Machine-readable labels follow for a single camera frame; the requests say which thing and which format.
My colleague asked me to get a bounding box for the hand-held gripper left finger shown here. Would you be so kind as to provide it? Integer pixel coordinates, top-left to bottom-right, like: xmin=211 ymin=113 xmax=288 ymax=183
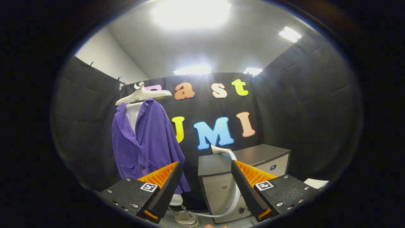
xmin=97 ymin=161 xmax=184 ymax=224

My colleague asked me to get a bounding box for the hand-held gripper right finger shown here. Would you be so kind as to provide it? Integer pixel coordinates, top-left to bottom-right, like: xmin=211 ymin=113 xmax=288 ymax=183
xmin=231 ymin=160 xmax=320 ymax=223

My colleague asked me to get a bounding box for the white garment steamer with hose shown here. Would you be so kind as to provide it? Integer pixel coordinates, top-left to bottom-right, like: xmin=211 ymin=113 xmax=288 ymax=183
xmin=182 ymin=144 xmax=242 ymax=219

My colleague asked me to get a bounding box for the purple corduroy jacket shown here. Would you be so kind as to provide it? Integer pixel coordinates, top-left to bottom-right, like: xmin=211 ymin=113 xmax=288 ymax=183
xmin=111 ymin=98 xmax=191 ymax=194

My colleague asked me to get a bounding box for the white clothes hanger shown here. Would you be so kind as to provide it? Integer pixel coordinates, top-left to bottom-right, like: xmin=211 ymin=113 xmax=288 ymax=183
xmin=115 ymin=82 xmax=173 ymax=106

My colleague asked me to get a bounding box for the grey cabinet with dark top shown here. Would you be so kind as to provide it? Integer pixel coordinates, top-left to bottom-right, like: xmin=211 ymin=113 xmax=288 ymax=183
xmin=198 ymin=144 xmax=291 ymax=225

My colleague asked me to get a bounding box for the white paper sheet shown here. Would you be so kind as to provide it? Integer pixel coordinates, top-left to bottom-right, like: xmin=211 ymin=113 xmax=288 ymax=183
xmin=304 ymin=178 xmax=329 ymax=189

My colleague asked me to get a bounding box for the white mannequin torso with stand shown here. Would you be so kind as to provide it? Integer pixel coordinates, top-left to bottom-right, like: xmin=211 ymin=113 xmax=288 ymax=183
xmin=126 ymin=102 xmax=202 ymax=227

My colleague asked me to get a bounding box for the large ceiling light panel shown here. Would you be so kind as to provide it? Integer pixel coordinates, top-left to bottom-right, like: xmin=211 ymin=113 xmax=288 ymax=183
xmin=152 ymin=0 xmax=231 ymax=29

